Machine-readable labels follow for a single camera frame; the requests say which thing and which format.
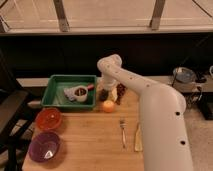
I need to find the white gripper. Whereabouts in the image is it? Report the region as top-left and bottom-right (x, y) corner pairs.
(101, 75), (118, 102)

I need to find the black eraser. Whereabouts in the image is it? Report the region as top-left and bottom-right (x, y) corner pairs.
(99, 91), (109, 102)

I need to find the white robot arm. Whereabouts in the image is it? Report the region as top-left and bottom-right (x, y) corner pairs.
(97, 54), (194, 171)

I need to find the red bowl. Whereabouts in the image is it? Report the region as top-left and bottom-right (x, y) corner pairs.
(35, 108), (62, 131)

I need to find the purple bowl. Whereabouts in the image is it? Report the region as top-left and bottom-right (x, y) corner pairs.
(28, 131), (60, 163)

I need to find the bunch of dark grapes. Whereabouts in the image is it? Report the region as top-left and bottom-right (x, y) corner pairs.
(116, 84), (126, 105)

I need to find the orange fruit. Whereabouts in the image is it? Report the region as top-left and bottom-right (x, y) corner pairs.
(102, 100), (115, 113)

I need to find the red item in tray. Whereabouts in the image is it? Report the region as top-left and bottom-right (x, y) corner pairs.
(87, 84), (94, 91)

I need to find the white mug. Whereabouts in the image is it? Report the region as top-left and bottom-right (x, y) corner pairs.
(74, 86), (88, 102)

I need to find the metal fork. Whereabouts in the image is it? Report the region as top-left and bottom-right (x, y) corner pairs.
(120, 119), (126, 149)

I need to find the green plastic tray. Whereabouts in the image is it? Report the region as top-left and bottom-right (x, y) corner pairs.
(41, 75), (97, 111)

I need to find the grey metal pot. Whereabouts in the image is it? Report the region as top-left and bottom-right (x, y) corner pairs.
(173, 67), (196, 84)

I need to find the black chair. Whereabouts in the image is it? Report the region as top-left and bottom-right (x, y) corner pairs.
(0, 50), (33, 171)

